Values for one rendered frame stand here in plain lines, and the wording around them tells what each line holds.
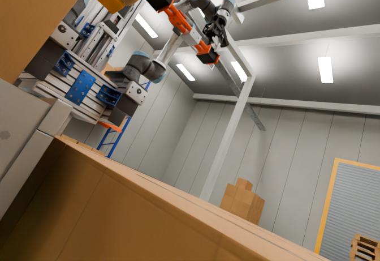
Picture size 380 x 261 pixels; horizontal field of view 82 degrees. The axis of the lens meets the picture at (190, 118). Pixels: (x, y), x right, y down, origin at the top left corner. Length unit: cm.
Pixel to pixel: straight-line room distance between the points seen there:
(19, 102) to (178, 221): 30
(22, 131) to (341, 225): 971
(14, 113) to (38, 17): 26
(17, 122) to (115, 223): 22
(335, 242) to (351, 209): 124
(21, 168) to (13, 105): 10
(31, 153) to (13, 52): 24
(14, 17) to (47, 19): 6
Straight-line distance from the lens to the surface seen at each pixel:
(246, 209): 770
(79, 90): 132
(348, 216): 985
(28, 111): 42
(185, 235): 23
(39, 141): 43
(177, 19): 103
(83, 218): 39
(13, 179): 44
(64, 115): 43
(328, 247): 977
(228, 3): 132
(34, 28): 60
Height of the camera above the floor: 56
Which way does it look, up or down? 17 degrees up
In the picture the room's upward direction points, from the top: 25 degrees clockwise
